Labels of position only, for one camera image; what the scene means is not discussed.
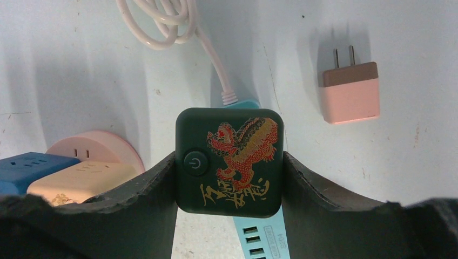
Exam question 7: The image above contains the small pink plug adapter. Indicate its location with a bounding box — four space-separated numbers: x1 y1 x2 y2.
318 45 381 125

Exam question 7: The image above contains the blue cube socket adapter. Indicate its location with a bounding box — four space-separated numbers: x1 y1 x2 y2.
1 152 80 195

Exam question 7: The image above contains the white coiled power cord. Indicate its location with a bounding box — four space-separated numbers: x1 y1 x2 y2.
115 0 239 106

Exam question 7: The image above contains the dark green cube socket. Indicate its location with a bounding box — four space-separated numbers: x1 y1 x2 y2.
175 107 284 218

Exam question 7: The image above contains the teal power strip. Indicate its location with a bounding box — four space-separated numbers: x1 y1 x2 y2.
225 99 291 259

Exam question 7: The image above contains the pink round power strip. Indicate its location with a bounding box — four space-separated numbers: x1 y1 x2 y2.
46 130 145 174

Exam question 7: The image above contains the yellow cube socket adapter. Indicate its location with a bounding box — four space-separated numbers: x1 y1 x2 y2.
26 161 138 206

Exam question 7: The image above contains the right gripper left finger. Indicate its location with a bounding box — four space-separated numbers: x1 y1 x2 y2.
1 153 177 258

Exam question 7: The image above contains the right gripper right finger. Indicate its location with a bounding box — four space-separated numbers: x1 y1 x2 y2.
282 153 457 258

